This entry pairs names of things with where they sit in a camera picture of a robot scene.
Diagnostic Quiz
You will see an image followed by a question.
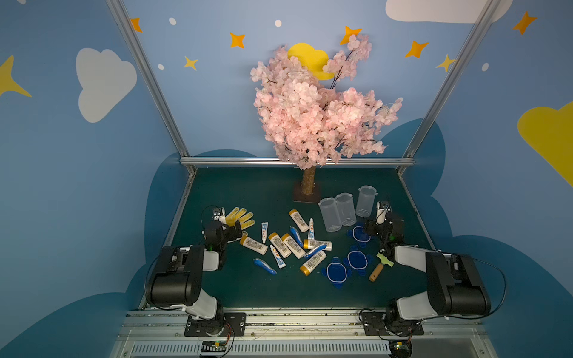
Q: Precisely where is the right aluminium frame post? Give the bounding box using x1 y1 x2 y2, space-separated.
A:
397 0 503 178

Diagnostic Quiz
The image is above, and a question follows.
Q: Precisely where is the blue-lid toiletry cup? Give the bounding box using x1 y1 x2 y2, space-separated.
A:
355 185 378 218
318 198 342 232
335 192 357 227

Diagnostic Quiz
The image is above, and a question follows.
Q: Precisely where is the blue toothbrush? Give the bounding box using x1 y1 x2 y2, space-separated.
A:
289 227 304 249
253 258 277 275
304 244 328 259

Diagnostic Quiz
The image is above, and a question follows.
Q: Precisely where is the pink cherry blossom tree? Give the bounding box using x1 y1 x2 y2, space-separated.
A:
250 34 403 203

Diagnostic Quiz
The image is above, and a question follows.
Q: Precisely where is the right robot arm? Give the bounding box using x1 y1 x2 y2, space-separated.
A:
363 210 498 337

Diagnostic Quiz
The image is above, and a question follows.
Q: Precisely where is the orange-cap white bottle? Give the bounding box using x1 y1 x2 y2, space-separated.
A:
269 233 292 259
300 251 327 276
303 240 332 251
289 209 310 232
240 236 268 255
281 234 306 259

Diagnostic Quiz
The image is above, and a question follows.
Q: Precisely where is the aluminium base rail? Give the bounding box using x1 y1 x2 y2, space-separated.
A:
110 307 497 357

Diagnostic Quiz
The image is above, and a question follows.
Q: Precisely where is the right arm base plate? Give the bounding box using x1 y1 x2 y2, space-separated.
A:
359 310 425 338

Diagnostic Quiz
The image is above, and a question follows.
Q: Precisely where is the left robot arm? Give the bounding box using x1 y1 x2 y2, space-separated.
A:
145 221 246 337

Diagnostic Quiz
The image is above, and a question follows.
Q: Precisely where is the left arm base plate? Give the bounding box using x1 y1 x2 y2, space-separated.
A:
184 313 246 337

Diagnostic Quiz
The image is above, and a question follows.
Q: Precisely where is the circuit board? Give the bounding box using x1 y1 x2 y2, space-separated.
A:
389 341 412 358
200 341 228 356

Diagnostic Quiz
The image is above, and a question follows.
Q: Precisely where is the white blue toothpaste tube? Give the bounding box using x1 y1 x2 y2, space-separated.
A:
307 218 316 241

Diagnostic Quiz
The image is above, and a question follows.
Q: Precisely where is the aluminium frame post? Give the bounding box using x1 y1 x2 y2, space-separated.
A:
106 0 189 159
397 0 503 178

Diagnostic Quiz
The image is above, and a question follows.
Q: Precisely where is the aluminium back frame bar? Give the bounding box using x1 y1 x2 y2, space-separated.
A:
180 156 415 169

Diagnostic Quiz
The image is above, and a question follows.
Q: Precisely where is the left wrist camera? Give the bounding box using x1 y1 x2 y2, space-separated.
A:
213 207 227 225

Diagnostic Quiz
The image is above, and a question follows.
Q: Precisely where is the yellow work glove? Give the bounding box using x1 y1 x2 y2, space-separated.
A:
224 207 255 243

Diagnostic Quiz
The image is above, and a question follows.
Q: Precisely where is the left aluminium frame post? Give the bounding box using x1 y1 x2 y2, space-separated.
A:
106 0 189 159

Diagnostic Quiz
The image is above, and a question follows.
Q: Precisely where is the blue cup lid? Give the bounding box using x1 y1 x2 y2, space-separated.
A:
321 257 352 289
343 246 373 277
347 225 372 249

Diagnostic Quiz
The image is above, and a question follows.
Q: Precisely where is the left circuit board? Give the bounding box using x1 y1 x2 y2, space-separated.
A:
200 341 228 356

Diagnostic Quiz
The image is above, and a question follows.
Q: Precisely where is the right circuit board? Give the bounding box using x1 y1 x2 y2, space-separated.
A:
389 341 412 358

